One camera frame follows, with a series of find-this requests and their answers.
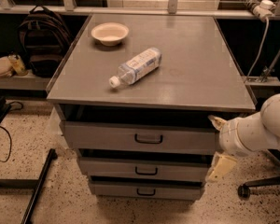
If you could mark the white bowl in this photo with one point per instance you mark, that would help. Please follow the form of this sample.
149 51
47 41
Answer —
110 34

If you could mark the grey drawer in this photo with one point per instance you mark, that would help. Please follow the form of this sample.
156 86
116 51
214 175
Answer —
159 170
143 190
140 138

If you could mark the clear plastic water bottle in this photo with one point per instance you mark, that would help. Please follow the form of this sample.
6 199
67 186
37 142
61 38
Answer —
136 68

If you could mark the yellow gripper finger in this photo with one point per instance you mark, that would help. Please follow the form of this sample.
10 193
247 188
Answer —
217 122
221 165

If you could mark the grey bottom drawer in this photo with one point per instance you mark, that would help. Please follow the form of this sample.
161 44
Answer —
143 190

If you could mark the small yellow drink bottle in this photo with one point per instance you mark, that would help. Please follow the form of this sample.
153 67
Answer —
17 64

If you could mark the grey middle drawer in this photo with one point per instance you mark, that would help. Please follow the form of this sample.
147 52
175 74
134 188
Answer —
159 170

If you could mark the dark brown backpack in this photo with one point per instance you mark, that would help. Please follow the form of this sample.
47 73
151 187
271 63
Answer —
45 38

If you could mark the white round container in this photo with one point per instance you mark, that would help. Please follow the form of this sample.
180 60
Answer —
6 69

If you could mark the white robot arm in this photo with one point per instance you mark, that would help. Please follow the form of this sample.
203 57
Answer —
241 137

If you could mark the black office chair base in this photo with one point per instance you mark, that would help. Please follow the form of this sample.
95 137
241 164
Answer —
243 190

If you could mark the metal shelf rail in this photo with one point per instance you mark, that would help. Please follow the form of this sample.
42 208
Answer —
130 11

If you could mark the grey drawer cabinet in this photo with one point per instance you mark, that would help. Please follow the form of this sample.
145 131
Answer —
196 78

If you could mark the grey top drawer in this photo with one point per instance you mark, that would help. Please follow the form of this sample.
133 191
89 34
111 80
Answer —
140 138

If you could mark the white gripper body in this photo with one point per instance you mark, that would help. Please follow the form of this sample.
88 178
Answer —
230 137

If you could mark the white power strip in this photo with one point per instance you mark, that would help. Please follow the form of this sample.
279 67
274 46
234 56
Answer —
260 9

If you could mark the black desk leg frame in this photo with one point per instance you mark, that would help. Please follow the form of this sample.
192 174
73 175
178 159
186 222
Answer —
34 184

